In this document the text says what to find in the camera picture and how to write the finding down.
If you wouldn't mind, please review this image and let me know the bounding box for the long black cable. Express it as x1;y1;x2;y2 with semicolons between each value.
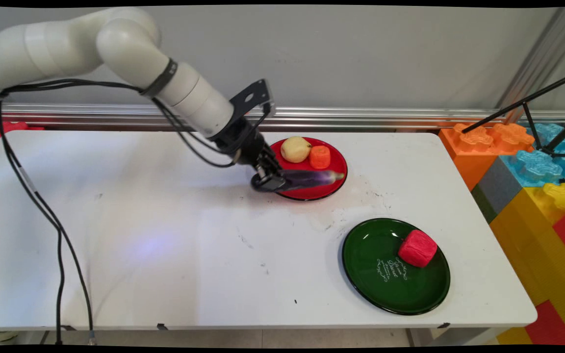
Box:
0;88;97;345
0;98;65;345

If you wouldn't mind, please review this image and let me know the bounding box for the red plate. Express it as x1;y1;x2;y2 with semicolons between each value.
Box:
269;137;349;202

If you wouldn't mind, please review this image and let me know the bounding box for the black tripod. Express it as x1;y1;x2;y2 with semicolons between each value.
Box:
462;69;565;159

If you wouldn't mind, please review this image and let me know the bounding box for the orange giant building block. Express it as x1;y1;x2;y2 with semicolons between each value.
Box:
438;122;536;192

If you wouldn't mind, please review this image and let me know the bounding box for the yellow giant building block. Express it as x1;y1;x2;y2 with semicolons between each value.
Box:
488;182;565;345

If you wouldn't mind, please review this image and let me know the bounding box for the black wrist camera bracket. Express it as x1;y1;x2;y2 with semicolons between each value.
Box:
228;78;277;132

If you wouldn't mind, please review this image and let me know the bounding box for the purple toy eggplant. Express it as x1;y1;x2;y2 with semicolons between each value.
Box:
282;169;346;191

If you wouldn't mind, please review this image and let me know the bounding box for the red floor building block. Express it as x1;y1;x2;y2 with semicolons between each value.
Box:
525;300;565;346

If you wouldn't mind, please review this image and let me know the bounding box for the blue giant building block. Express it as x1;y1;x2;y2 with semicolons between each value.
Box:
501;123;565;188

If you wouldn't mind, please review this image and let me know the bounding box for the aluminium rail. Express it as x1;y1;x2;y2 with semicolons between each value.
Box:
0;103;565;131

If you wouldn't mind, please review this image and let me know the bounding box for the orange toy carrot chunk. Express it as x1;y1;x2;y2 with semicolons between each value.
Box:
309;146;332;170

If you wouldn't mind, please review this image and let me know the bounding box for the grey giant building block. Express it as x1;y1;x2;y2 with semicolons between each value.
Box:
477;156;524;217

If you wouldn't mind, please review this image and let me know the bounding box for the red toy cube fruit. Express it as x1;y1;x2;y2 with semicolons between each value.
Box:
398;229;438;268

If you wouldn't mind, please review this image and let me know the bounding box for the dark green plate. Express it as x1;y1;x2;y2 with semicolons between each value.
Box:
342;218;451;316

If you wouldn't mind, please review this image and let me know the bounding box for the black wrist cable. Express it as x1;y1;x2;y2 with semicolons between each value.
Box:
0;79;242;169

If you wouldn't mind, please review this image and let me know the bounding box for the yellow toy pear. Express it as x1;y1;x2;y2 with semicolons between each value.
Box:
281;136;313;164

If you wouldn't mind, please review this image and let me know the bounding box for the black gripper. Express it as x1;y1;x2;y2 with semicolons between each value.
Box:
213;119;289;192

